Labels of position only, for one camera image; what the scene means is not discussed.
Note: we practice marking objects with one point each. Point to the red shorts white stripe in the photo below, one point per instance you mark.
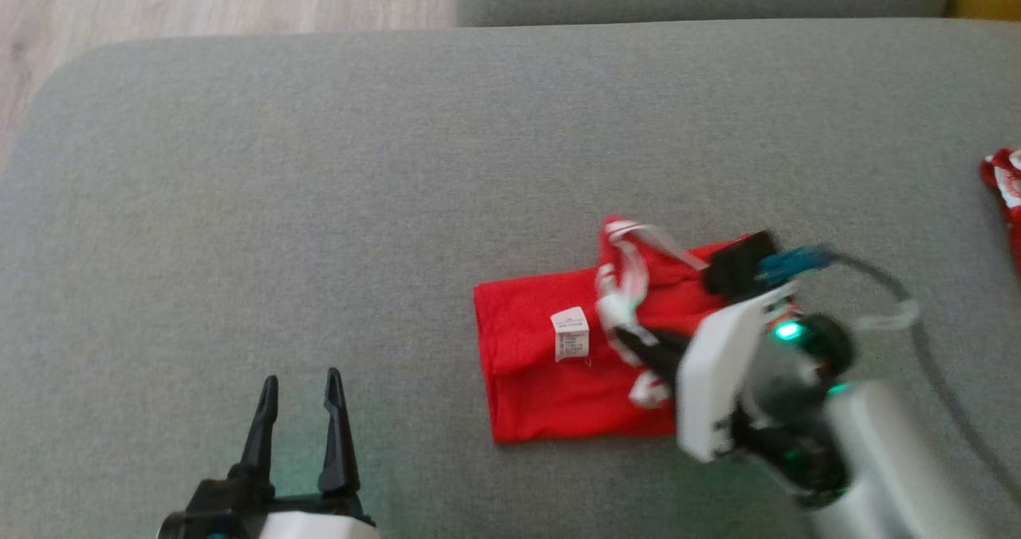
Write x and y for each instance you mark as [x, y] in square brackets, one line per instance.
[1007, 196]

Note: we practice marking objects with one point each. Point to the red jersey shirt white trim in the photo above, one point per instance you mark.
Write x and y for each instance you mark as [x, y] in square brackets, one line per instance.
[526, 379]

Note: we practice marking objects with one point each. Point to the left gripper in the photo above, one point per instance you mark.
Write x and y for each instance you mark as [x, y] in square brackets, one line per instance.
[295, 519]

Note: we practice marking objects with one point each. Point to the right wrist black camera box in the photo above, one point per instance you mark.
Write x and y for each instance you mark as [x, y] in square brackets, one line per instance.
[738, 268]

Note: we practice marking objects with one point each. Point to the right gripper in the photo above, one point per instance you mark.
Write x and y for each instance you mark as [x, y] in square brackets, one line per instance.
[714, 379]

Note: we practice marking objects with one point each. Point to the grey fabric sofa seat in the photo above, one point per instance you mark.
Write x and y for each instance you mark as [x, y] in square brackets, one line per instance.
[319, 204]

